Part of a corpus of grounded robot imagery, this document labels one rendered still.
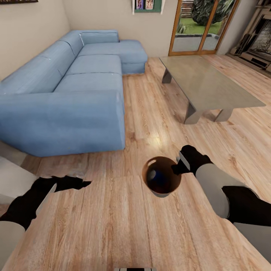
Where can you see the wood fireplace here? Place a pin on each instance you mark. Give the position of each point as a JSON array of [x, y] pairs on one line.
[[254, 47]]

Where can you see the coffee table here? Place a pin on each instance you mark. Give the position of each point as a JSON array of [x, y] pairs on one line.
[[206, 88]]

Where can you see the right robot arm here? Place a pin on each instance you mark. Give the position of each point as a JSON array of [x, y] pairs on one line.
[[230, 198]]

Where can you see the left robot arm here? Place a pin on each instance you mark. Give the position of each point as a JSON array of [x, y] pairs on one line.
[[23, 209]]

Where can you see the sofa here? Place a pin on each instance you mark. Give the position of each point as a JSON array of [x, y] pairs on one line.
[[69, 98]]

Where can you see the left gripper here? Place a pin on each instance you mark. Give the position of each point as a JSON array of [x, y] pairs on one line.
[[75, 182]]

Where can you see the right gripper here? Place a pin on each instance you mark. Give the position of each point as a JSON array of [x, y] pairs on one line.
[[178, 169]]

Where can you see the trash can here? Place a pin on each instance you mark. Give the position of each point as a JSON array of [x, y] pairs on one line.
[[163, 165]]

